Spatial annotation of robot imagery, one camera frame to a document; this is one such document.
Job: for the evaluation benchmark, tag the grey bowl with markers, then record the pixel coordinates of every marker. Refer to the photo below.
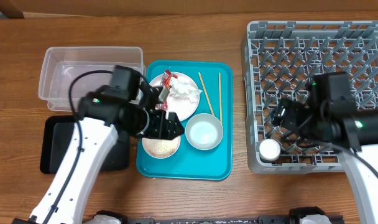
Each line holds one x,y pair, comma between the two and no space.
204,131

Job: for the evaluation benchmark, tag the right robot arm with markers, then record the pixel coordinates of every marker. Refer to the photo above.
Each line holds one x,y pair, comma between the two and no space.
330,118

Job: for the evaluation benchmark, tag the white cup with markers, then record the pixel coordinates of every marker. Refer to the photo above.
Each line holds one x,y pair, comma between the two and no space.
269,150

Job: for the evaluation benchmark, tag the large pink plate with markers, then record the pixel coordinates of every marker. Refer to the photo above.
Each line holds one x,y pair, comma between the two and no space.
183,108

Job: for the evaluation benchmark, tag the wooden chopstick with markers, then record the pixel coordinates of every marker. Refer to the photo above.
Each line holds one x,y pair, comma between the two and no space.
220,99
206,93

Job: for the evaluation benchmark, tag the black plastic tray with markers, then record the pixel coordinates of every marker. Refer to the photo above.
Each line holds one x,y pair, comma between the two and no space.
58,131

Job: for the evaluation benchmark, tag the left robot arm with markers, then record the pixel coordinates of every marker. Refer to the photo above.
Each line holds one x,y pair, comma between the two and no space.
123,109

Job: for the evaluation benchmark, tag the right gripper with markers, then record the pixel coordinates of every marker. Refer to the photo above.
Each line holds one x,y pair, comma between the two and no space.
286,114

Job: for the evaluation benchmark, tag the small pink bowl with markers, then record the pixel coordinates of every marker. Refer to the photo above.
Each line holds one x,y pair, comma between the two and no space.
161,149

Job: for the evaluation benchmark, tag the teal serving tray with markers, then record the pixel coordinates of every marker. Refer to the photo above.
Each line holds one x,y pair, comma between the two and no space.
189,162

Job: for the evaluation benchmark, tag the grey dishwasher rack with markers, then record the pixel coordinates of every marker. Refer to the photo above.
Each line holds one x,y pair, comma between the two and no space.
279,58

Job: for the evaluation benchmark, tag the red snack wrapper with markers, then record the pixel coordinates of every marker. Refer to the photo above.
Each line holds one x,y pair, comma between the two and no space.
166,80

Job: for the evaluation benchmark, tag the white tissue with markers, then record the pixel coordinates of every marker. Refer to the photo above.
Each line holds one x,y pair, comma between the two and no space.
184,90

